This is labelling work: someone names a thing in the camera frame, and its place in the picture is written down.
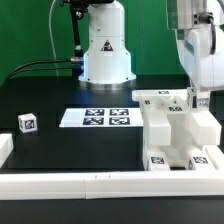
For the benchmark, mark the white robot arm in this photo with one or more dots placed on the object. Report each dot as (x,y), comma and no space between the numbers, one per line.
(184,15)

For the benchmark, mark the white L-shaped fence rail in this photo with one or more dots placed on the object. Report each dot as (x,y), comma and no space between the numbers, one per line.
(110,185)

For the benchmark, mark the white tagged cube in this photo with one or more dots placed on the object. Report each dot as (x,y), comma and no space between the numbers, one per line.
(192,97)
(27,123)

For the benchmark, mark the white chair back frame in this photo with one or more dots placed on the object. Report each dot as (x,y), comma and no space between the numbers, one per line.
(168,118)

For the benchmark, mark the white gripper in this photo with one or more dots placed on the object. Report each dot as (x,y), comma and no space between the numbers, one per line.
(205,71)

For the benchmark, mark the white left fence piece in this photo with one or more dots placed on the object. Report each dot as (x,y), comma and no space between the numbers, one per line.
(6,146)

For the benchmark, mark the white flat base plate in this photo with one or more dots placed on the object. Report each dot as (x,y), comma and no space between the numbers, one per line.
(101,117)

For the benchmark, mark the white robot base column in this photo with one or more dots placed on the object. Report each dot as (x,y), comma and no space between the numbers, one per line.
(107,62)

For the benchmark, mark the white chair seat block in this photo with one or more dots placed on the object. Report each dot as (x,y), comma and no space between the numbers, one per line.
(176,153)

